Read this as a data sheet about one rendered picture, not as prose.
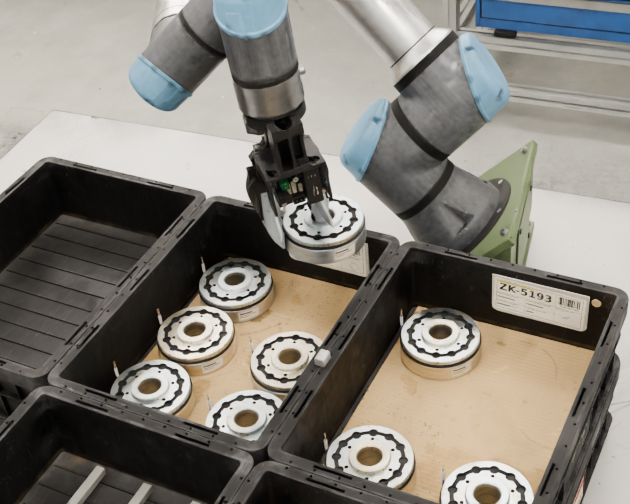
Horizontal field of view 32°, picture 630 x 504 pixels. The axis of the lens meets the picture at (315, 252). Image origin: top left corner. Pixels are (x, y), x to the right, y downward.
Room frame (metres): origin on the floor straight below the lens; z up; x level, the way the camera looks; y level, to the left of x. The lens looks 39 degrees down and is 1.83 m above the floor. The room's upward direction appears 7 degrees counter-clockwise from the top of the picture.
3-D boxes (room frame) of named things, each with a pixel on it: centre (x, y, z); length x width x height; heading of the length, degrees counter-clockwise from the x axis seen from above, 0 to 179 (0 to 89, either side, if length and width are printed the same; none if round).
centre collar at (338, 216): (1.08, -0.02, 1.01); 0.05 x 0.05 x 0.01
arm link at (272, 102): (1.05, 0.03, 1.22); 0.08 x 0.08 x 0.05
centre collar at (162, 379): (0.97, 0.22, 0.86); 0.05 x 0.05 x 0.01
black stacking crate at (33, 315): (1.18, 0.37, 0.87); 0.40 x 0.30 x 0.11; 149
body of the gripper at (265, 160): (1.04, 0.02, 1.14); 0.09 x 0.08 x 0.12; 14
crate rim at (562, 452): (0.87, -0.15, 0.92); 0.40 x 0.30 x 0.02; 149
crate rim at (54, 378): (1.03, 0.11, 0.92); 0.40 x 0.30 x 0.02; 149
